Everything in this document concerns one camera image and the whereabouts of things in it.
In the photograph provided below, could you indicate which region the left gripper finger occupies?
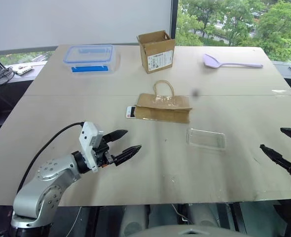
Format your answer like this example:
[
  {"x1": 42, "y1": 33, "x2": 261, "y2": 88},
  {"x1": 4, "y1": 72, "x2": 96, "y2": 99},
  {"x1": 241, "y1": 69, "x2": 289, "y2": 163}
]
[
  {"x1": 113, "y1": 145, "x2": 143, "y2": 166},
  {"x1": 103, "y1": 129, "x2": 129, "y2": 145}
]

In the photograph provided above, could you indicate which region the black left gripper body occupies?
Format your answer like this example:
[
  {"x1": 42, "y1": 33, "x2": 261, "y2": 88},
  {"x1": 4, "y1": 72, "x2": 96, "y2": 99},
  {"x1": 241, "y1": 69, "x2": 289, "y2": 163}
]
[{"x1": 92, "y1": 138, "x2": 117, "y2": 168}]

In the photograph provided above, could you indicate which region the white smartphone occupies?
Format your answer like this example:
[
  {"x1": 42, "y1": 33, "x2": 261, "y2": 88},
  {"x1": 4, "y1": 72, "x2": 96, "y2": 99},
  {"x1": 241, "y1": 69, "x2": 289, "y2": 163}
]
[{"x1": 125, "y1": 105, "x2": 137, "y2": 119}]

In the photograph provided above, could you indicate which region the brown paper bag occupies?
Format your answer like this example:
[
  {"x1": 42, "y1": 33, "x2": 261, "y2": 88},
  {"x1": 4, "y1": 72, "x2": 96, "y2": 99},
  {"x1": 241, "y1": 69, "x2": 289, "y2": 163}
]
[{"x1": 133, "y1": 80, "x2": 193, "y2": 124}]

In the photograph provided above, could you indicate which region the clear plastic case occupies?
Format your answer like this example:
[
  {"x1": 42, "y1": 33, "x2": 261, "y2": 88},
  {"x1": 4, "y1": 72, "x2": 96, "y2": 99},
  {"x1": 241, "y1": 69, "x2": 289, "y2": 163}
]
[{"x1": 185, "y1": 127, "x2": 227, "y2": 152}]

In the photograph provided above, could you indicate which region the grey rounded shape under table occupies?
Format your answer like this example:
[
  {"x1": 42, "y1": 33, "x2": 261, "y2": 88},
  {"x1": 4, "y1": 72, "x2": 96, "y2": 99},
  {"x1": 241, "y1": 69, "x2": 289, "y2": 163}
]
[
  {"x1": 120, "y1": 204, "x2": 151, "y2": 237},
  {"x1": 184, "y1": 202, "x2": 221, "y2": 229}
]

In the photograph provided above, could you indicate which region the clear container with blue lid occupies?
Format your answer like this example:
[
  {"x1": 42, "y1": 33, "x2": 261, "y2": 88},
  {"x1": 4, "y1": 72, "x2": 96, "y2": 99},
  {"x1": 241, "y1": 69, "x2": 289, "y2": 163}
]
[{"x1": 62, "y1": 44, "x2": 121, "y2": 76}]

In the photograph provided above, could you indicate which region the open brown cardboard box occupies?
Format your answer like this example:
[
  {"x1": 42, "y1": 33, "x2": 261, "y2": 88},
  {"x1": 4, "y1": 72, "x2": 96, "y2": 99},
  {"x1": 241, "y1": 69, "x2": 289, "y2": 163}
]
[{"x1": 136, "y1": 30, "x2": 177, "y2": 74}]

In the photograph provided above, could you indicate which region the light grey robot torso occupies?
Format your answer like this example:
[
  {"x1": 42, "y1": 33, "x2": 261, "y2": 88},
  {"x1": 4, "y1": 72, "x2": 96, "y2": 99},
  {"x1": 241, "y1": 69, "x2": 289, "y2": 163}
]
[{"x1": 138, "y1": 223, "x2": 242, "y2": 237}]

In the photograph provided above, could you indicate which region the lilac plastic spatula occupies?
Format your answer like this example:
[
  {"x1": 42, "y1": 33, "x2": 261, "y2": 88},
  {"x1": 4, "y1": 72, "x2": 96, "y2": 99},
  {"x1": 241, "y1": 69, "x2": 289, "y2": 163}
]
[{"x1": 203, "y1": 53, "x2": 264, "y2": 70}]

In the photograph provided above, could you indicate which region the white power strip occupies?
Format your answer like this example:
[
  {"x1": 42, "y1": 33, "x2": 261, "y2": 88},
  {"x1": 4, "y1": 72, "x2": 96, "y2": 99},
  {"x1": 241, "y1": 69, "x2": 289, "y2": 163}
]
[{"x1": 13, "y1": 64, "x2": 35, "y2": 76}]

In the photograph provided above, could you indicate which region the white roller blind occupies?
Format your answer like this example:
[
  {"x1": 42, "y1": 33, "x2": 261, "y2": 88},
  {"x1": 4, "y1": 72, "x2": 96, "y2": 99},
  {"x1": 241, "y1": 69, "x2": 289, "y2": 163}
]
[{"x1": 0, "y1": 0, "x2": 174, "y2": 53}]

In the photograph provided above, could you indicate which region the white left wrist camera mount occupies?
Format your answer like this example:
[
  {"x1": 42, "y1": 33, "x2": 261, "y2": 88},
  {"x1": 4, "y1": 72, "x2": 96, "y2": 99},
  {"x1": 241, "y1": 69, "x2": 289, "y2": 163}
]
[{"x1": 78, "y1": 121, "x2": 105, "y2": 173}]

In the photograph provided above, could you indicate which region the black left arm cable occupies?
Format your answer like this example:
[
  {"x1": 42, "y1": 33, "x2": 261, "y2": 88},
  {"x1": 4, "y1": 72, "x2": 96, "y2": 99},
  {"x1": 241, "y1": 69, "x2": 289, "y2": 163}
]
[{"x1": 16, "y1": 121, "x2": 87, "y2": 196}]

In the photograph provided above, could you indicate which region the dark window frame post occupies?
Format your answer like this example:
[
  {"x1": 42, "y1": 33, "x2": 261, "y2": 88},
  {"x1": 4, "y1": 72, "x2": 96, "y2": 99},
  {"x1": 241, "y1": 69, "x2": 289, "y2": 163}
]
[{"x1": 171, "y1": 0, "x2": 180, "y2": 46}]

